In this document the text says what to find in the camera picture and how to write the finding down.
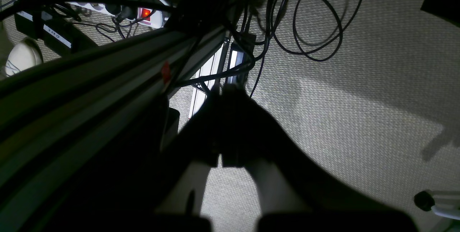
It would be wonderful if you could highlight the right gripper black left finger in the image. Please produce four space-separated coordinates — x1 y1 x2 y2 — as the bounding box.
158 92 220 216

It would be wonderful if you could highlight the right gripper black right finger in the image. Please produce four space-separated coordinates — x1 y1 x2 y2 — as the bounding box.
221 85 407 222

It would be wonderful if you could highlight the white power strip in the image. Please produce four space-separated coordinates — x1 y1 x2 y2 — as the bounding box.
70 0 168 29

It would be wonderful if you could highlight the black power adapter brick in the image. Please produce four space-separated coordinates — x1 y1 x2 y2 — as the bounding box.
14 10 98 56

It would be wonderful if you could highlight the white rounded object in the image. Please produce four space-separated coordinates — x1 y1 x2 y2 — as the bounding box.
4 38 44 78

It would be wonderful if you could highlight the aluminium table frame rail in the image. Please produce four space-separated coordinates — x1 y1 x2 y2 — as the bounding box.
1 26 227 232

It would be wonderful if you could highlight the black looped floor cable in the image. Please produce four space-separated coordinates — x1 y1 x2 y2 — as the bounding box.
248 0 428 98

